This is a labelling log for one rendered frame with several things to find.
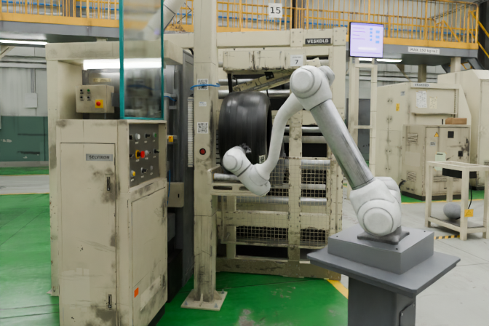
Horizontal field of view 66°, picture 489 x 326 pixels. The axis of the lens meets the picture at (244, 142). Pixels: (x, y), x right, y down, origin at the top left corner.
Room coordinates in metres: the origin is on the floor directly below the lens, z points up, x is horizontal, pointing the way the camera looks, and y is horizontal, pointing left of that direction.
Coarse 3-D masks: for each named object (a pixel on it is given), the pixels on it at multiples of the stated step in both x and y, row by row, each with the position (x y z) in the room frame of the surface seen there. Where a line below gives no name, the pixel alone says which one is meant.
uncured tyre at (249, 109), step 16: (240, 96) 2.42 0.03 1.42; (256, 96) 2.41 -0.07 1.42; (224, 112) 2.35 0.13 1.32; (240, 112) 2.32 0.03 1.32; (256, 112) 2.31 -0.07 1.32; (224, 128) 2.31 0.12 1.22; (240, 128) 2.29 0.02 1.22; (256, 128) 2.28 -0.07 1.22; (224, 144) 2.31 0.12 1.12; (240, 144) 2.29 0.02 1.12; (256, 144) 2.28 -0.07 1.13; (256, 160) 2.32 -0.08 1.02
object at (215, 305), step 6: (222, 294) 2.67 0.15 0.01; (186, 300) 2.57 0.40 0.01; (192, 300) 2.57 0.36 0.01; (216, 300) 2.58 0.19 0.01; (222, 300) 2.58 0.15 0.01; (186, 306) 2.48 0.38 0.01; (192, 306) 2.48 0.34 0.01; (198, 306) 2.48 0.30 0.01; (204, 306) 2.48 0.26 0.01; (210, 306) 2.48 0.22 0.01; (216, 306) 2.47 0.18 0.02
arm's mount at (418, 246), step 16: (336, 240) 1.70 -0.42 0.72; (352, 240) 1.66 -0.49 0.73; (368, 240) 1.65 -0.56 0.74; (416, 240) 1.61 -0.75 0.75; (432, 240) 1.70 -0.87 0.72; (352, 256) 1.64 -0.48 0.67; (368, 256) 1.58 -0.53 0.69; (384, 256) 1.53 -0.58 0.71; (400, 256) 1.48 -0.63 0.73; (416, 256) 1.58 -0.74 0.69; (400, 272) 1.48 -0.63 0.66
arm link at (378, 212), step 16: (304, 80) 1.50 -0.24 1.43; (320, 80) 1.52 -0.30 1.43; (304, 96) 1.53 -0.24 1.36; (320, 96) 1.53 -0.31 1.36; (320, 112) 1.54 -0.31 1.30; (336, 112) 1.55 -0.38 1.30; (320, 128) 1.56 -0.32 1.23; (336, 128) 1.52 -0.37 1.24; (336, 144) 1.52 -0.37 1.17; (352, 144) 1.52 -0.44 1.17; (336, 160) 1.56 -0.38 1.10; (352, 160) 1.50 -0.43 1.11; (352, 176) 1.50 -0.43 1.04; (368, 176) 1.49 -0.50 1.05; (352, 192) 1.51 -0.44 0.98; (368, 192) 1.45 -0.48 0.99; (384, 192) 1.45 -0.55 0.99; (368, 208) 1.42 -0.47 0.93; (384, 208) 1.40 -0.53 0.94; (368, 224) 1.41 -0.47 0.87; (384, 224) 1.39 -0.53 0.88
